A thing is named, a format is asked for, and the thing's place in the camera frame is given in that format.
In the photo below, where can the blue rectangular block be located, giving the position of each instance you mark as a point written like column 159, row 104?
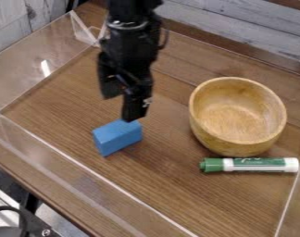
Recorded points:
column 115, row 136

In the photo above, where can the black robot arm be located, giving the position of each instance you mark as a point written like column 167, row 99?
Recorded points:
column 133, row 11

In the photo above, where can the black metal stand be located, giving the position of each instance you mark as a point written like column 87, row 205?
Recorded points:
column 36, row 227

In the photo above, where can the green and white marker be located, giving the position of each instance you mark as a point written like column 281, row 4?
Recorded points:
column 278, row 164

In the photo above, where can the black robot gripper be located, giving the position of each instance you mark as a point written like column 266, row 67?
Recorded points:
column 129, row 52

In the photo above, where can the clear acrylic tray walls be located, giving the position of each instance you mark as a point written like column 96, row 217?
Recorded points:
column 147, row 191

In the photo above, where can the light wooden bowl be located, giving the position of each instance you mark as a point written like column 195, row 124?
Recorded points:
column 237, row 116

